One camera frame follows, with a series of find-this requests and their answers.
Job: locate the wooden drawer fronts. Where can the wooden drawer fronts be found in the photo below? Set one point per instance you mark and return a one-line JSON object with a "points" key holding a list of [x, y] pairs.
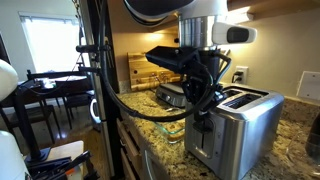
{"points": [[128, 143]]}

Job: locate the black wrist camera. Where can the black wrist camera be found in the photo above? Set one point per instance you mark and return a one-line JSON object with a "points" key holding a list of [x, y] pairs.
{"points": [[171, 56]]}

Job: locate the white rounded object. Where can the white rounded object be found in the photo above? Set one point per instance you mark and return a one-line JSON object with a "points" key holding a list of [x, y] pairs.
{"points": [[11, 160], [7, 80]]}

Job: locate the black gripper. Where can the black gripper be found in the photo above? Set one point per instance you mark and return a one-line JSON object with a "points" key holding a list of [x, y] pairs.
{"points": [[200, 80]]}

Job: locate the wooden cutting board stack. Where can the wooden cutting board stack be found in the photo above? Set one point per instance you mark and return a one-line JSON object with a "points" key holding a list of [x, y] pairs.
{"points": [[143, 71]]}

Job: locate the under-cabinet strip light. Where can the under-cabinet strip light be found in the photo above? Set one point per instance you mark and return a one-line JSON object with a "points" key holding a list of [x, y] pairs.
{"points": [[238, 15]]}

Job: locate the wooden upper cabinet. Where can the wooden upper cabinet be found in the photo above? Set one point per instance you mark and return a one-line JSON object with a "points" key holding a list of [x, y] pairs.
{"points": [[273, 6]]}

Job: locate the black camera stand pole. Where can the black camera stand pole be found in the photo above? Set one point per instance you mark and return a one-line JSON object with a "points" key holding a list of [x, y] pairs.
{"points": [[20, 113]]}

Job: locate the light wooden stool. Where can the light wooden stool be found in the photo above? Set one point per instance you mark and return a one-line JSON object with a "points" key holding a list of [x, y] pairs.
{"points": [[65, 150]]}

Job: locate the white wall power outlet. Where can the white wall power outlet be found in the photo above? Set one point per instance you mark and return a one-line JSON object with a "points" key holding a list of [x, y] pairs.
{"points": [[244, 75]]}

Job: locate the black panini press grill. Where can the black panini press grill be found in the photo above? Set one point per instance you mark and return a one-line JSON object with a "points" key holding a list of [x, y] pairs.
{"points": [[170, 93]]}

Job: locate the white wall switch plate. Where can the white wall switch plate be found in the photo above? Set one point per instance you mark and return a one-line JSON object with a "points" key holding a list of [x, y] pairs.
{"points": [[310, 86]]}

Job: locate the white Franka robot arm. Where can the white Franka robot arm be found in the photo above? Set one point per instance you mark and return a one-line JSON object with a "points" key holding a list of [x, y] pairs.
{"points": [[196, 23]]}

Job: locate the brown bread slice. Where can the brown bread slice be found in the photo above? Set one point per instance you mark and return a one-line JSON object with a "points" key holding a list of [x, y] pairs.
{"points": [[176, 128]]}

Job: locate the black tall support column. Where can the black tall support column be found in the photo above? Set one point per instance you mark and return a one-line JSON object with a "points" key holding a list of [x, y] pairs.
{"points": [[111, 110]]}

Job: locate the dining room window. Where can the dining room window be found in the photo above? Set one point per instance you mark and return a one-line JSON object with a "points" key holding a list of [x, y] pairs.
{"points": [[50, 43]]}

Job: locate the stainless steel two-slot toaster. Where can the stainless steel two-slot toaster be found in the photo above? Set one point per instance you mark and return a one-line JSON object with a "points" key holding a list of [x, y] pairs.
{"points": [[246, 133]]}

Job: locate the clear glass food container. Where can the clear glass food container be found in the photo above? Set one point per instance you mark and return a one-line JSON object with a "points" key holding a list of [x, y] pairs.
{"points": [[170, 135]]}

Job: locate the dark wooden dining table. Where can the dark wooden dining table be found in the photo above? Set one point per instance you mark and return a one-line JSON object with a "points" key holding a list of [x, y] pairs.
{"points": [[60, 86]]}

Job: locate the dark wooden chair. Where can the dark wooden chair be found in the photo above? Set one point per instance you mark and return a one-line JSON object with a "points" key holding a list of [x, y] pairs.
{"points": [[78, 100], [36, 113]]}

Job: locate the black clamp hardware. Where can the black clamp hardware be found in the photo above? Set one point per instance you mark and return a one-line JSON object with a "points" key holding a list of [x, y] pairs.
{"points": [[56, 168]]}

